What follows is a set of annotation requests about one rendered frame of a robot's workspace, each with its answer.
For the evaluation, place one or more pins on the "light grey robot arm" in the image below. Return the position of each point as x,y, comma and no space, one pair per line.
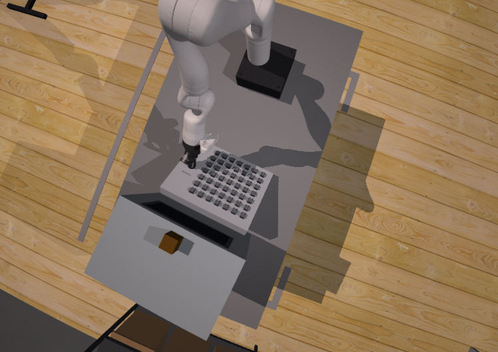
188,24

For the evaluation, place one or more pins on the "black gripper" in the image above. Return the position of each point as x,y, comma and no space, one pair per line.
190,154

